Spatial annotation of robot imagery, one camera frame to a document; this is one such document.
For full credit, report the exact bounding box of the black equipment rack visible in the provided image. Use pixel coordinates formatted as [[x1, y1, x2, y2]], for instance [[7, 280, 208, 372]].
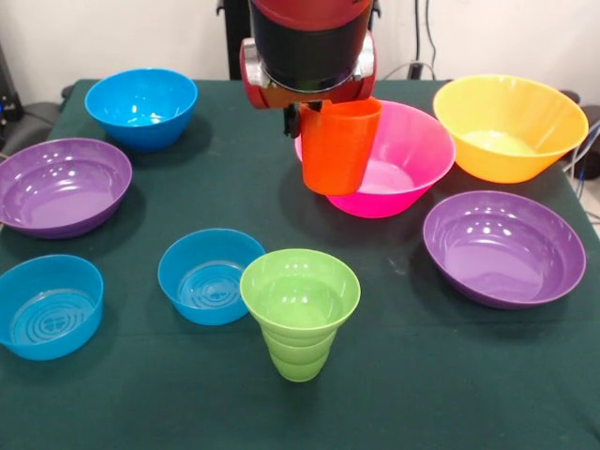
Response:
[[0, 44, 23, 142]]

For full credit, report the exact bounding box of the light blue cable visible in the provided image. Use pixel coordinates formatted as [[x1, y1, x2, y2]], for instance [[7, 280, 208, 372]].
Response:
[[564, 119, 600, 182]]

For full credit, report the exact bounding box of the blue bowl with ringed bottom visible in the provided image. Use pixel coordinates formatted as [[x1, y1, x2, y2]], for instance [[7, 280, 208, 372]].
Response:
[[157, 228, 267, 327], [0, 254, 105, 362]]

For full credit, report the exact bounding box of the black rounded seat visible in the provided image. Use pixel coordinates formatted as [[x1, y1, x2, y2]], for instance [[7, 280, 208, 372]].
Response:
[[8, 99, 63, 156]]

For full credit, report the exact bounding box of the dark green tablecloth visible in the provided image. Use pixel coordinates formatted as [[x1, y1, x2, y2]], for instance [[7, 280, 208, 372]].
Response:
[[0, 78, 600, 450]]

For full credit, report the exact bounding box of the yellow-orange bowl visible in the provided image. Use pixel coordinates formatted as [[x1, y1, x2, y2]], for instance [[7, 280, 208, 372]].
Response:
[[432, 74, 590, 185]]

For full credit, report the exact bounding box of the deep smooth blue bowl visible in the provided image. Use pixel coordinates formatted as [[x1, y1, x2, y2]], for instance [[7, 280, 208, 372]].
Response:
[[83, 67, 199, 152]]

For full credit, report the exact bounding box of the small green bowl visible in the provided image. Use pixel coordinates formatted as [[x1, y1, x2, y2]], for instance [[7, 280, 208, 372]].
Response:
[[239, 248, 362, 337]]

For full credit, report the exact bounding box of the pink bowl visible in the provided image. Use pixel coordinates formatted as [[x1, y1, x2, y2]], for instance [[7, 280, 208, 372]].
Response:
[[294, 99, 457, 219]]

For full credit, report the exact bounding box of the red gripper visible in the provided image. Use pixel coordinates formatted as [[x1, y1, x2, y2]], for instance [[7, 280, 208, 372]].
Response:
[[239, 32, 379, 139]]

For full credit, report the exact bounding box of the purple bowl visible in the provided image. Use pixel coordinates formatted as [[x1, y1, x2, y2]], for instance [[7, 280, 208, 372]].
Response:
[[422, 189, 587, 310], [0, 137, 133, 240]]

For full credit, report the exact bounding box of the green cup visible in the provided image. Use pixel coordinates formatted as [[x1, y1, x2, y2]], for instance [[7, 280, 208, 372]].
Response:
[[262, 327, 337, 383]]

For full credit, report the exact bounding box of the black plug with grey cable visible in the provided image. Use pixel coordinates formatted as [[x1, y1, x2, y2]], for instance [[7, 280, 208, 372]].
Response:
[[383, 59, 435, 81]]

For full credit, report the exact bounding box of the orange cup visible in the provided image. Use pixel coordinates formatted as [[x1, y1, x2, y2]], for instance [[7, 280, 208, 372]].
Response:
[[299, 97, 384, 196]]

